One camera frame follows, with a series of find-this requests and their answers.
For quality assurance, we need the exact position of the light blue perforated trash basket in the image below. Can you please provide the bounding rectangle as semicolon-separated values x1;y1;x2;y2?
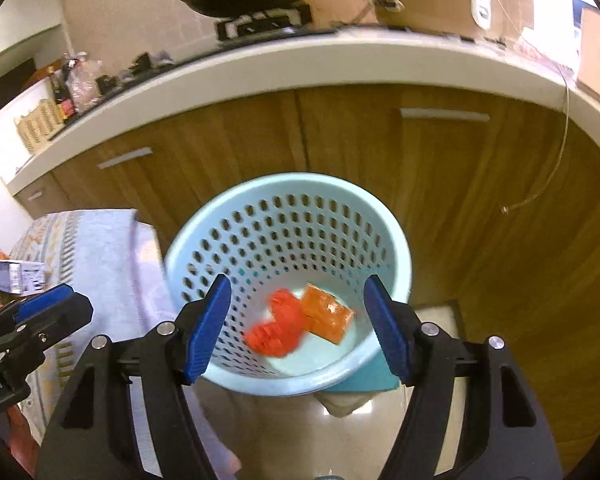
164;172;412;396

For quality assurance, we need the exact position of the wooden kitchen cabinet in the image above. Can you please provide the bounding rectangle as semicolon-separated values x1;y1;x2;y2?
16;84;600;471

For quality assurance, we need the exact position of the black gas stove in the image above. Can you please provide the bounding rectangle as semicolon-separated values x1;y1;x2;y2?
94;4;314;97

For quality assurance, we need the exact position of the dark soy sauce bottle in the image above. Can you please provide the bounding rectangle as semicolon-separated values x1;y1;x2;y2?
48;68;78;125

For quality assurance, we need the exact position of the hanging yellow cord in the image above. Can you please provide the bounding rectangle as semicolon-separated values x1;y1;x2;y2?
499;54;574;216

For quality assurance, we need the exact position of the dark blue milk carton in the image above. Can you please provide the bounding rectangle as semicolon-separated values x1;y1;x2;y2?
0;259;45;296

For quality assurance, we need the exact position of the clear plastic bag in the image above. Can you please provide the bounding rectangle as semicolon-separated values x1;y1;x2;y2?
67;51;104;113

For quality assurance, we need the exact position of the patterned blue tablecloth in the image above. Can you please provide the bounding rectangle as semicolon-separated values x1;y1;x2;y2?
9;209;240;479

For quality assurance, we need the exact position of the red orange plastic wrapper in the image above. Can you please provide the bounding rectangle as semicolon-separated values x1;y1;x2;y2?
244;289;306;358

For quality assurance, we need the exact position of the woven cutlery basket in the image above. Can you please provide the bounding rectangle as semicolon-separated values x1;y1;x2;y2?
15;99;65;155

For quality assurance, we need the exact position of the orange snack packet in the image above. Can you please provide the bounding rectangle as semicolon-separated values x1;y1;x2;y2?
300;284;354;344

